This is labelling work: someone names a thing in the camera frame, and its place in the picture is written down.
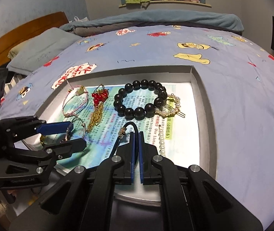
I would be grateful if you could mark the straight pearl hair clip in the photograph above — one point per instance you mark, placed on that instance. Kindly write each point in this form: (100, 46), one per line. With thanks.
(161, 139)

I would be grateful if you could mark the teal blanket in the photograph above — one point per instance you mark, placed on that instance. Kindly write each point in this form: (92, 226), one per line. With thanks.
(175, 19)

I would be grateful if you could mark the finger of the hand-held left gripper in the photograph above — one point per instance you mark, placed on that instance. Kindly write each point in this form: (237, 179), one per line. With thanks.
(55, 128)
(67, 146)

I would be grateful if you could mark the shallow grey cardboard box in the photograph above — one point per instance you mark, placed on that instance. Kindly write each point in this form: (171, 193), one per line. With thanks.
(204, 115)

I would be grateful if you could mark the wooden headboard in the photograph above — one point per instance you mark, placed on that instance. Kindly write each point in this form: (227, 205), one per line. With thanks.
(23, 31)

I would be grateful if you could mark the grey blanket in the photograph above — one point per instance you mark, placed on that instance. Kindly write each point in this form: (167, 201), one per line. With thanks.
(98, 30)

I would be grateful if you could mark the tan pillow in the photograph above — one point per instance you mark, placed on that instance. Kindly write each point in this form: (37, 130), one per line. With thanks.
(15, 51)

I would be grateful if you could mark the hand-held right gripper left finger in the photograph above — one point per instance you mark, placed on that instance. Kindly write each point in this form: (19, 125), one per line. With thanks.
(127, 163)

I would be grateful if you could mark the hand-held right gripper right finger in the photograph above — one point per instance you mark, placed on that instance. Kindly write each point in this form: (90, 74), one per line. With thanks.
(149, 163)

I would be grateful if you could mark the cartoon printed blue quilt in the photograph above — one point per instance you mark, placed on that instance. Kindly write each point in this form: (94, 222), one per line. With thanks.
(235, 89)

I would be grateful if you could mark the printed paper sheet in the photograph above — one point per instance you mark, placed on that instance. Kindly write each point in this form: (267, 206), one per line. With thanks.
(146, 125)

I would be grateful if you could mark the striped cloth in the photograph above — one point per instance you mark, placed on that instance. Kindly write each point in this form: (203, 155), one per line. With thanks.
(13, 84)

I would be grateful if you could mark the grey green pillow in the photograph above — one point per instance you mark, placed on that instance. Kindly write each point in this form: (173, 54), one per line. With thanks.
(43, 50)

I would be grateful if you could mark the round gold pearl hair clip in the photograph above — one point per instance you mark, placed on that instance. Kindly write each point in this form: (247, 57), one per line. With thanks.
(175, 98)

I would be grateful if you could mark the thin silver bangles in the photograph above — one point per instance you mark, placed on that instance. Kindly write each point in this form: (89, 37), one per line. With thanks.
(82, 124)

